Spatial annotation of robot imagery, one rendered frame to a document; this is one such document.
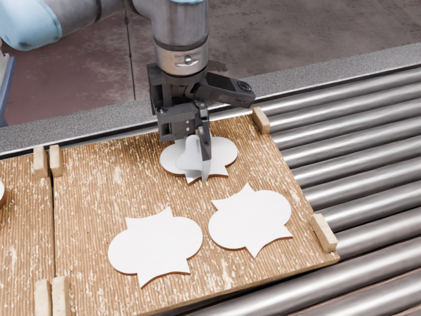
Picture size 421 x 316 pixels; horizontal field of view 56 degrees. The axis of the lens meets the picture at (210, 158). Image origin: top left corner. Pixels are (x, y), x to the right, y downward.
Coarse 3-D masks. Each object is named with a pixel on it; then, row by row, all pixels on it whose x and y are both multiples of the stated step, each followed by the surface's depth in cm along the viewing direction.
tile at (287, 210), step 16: (240, 192) 66; (256, 192) 66; (272, 192) 66; (224, 208) 64; (240, 208) 64; (256, 208) 64; (272, 208) 64; (288, 208) 64; (224, 224) 62; (240, 224) 62; (256, 224) 62; (272, 224) 62; (224, 240) 60; (240, 240) 60; (256, 240) 60; (272, 240) 60; (256, 256) 59
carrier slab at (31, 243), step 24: (0, 168) 72; (24, 168) 72; (48, 168) 72; (24, 192) 68; (48, 192) 68; (0, 216) 64; (24, 216) 64; (48, 216) 64; (0, 240) 61; (24, 240) 61; (48, 240) 61; (0, 264) 59; (24, 264) 59; (48, 264) 59; (0, 288) 56; (24, 288) 56; (0, 312) 54; (24, 312) 54
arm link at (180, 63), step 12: (156, 48) 54; (204, 48) 54; (156, 60) 56; (168, 60) 53; (180, 60) 53; (192, 60) 54; (204, 60) 55; (168, 72) 55; (180, 72) 54; (192, 72) 55
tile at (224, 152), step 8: (176, 144) 74; (184, 144) 74; (216, 144) 74; (224, 144) 74; (232, 144) 74; (168, 152) 72; (176, 152) 73; (216, 152) 73; (224, 152) 73; (232, 152) 73; (160, 160) 71; (168, 160) 71; (216, 160) 71; (224, 160) 72; (232, 160) 72; (168, 168) 70; (176, 168) 70; (216, 168) 70; (224, 168) 70; (176, 176) 70; (184, 176) 70; (192, 176) 69; (200, 176) 69; (208, 176) 69; (216, 176) 70; (224, 176) 70
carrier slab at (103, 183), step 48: (96, 144) 76; (144, 144) 76; (240, 144) 76; (96, 192) 68; (144, 192) 68; (192, 192) 68; (288, 192) 68; (96, 240) 61; (288, 240) 61; (96, 288) 56; (144, 288) 56; (192, 288) 56; (240, 288) 57
